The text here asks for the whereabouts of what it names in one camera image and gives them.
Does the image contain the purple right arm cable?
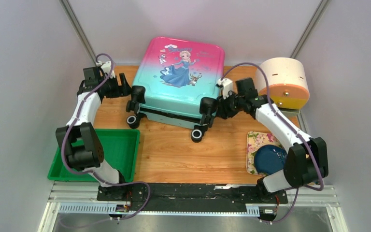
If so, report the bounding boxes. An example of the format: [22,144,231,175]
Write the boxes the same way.
[219,62,325,224]

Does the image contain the floral pattern tray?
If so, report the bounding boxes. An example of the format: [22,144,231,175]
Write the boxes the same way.
[246,131,284,176]

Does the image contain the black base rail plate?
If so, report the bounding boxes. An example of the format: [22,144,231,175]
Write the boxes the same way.
[97,183,288,213]

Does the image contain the dark blue plate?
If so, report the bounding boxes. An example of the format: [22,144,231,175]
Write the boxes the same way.
[254,145,287,175]

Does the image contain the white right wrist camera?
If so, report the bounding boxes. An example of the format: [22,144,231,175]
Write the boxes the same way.
[216,78,234,99]

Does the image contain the green plastic tray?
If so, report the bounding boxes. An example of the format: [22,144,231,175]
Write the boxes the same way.
[47,129,140,182]

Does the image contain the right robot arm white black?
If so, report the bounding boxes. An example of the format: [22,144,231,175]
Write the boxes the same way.
[216,78,328,203]

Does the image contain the round pastel drawer cabinet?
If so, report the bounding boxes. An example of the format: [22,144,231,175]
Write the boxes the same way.
[260,57,310,110]

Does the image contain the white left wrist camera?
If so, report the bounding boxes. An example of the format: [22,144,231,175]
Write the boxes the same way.
[96,61,116,79]

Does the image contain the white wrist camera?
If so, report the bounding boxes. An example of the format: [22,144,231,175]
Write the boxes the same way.
[216,78,234,99]
[96,61,116,79]

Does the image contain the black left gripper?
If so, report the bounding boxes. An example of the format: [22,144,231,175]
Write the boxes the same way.
[100,73,135,99]

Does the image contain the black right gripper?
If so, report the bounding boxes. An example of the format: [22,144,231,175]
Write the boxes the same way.
[215,91,244,119]

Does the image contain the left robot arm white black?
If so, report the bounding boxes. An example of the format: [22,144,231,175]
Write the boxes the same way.
[55,61,131,201]

